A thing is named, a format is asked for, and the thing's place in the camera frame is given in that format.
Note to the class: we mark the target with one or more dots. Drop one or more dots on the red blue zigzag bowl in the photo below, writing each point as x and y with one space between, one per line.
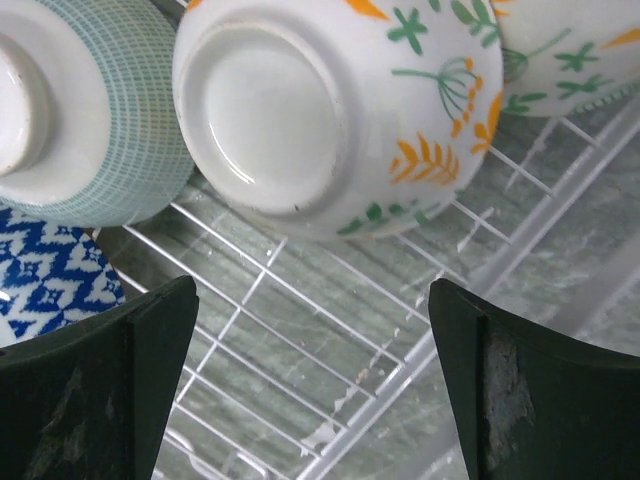
51 276

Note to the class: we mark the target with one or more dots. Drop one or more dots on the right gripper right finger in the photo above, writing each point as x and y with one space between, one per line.
530 402

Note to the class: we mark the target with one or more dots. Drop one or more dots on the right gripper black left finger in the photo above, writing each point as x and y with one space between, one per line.
92 400

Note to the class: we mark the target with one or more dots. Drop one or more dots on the yellow star floral bowl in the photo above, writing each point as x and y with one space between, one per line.
565 57

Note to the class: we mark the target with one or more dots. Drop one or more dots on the pale green celadon bowl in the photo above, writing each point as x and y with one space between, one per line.
89 134

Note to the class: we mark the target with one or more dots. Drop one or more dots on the white wire dish rack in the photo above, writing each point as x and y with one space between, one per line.
316 361

